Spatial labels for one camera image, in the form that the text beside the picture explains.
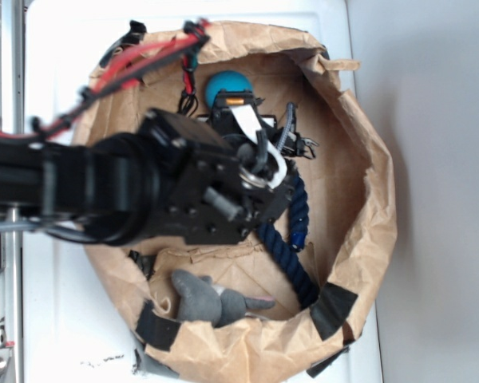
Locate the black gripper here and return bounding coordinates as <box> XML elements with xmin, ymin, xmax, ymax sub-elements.
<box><xmin>197</xmin><ymin>91</ymin><xmax>318</xmax><ymax>160</ymax></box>

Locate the blue felt ball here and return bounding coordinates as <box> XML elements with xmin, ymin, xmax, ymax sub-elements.
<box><xmin>204</xmin><ymin>70</ymin><xmax>253</xmax><ymax>109</ymax></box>

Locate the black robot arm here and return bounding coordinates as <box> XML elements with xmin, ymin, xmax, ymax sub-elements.
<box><xmin>0</xmin><ymin>88</ymin><xmax>314</xmax><ymax>250</ymax></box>

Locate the grey plush mouse toy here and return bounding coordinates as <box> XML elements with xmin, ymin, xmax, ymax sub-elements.
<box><xmin>171</xmin><ymin>269</ymin><xmax>275</xmax><ymax>327</ymax></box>

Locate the brown paper bag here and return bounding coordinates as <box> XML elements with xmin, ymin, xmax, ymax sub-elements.
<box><xmin>85</xmin><ymin>21</ymin><xmax>397</xmax><ymax>382</ymax></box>

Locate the grey braided cable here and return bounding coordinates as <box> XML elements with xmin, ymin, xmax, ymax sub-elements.
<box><xmin>277</xmin><ymin>102</ymin><xmax>296</xmax><ymax>155</ymax></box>

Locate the red and black wire bundle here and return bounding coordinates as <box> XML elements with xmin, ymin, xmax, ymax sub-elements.
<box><xmin>0</xmin><ymin>19</ymin><xmax>212</xmax><ymax>140</ymax></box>

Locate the dark navy rope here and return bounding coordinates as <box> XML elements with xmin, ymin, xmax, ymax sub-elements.
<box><xmin>255</xmin><ymin>175</ymin><xmax>319</xmax><ymax>310</ymax></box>

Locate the aluminium extrusion rail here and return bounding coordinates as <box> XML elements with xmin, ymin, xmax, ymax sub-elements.
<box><xmin>0</xmin><ymin>1</ymin><xmax>25</xmax><ymax>382</ymax></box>

